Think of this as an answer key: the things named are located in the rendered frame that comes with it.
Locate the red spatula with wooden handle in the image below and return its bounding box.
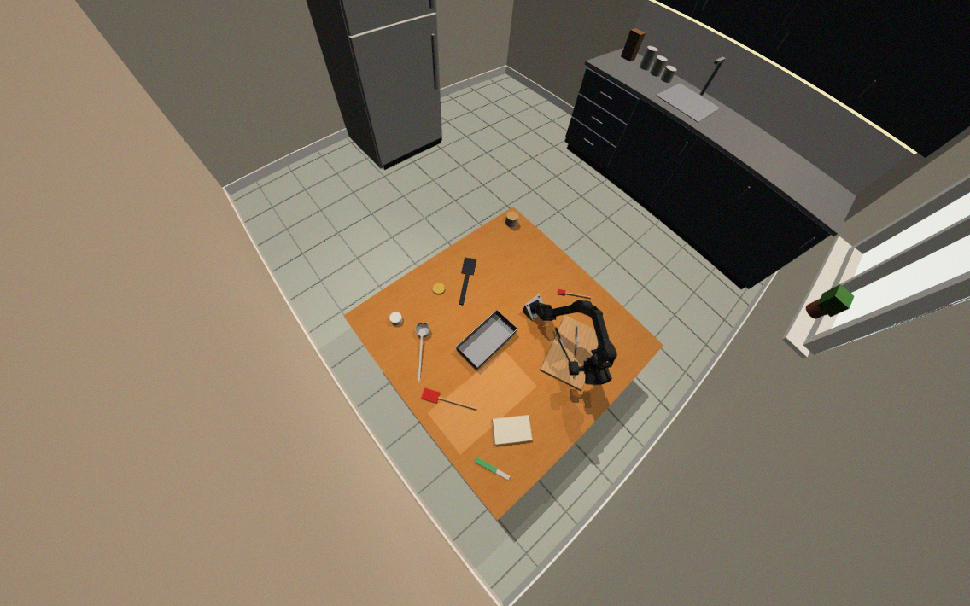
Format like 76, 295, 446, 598
421, 387, 476, 410

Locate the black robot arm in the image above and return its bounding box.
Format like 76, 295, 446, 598
529, 300, 617, 385

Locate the black spatula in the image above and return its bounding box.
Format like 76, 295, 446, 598
459, 257, 476, 305

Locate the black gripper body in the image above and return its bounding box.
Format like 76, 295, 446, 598
568, 358, 595, 375

